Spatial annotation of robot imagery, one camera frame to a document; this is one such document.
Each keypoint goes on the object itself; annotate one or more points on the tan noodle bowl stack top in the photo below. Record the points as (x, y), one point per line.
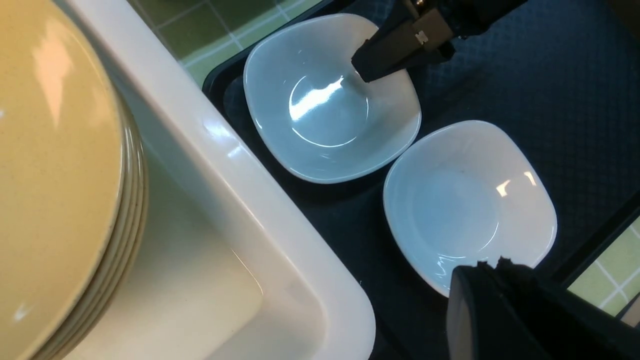
(120, 253)

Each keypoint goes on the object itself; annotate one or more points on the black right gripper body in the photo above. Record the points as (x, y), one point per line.
(465, 15)

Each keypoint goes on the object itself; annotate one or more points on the green checked tablecloth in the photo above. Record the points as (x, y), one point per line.
(203, 34)

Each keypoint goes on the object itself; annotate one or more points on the tan noodle bowl carried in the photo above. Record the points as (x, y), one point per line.
(61, 143)

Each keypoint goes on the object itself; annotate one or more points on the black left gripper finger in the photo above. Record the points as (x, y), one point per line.
(508, 312)

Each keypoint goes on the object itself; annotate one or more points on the large white plastic tub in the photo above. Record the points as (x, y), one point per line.
(229, 268)

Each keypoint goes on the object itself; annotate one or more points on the white square dish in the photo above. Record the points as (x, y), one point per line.
(465, 194)
(313, 111)

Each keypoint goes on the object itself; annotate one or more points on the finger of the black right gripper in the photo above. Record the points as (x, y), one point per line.
(409, 37)

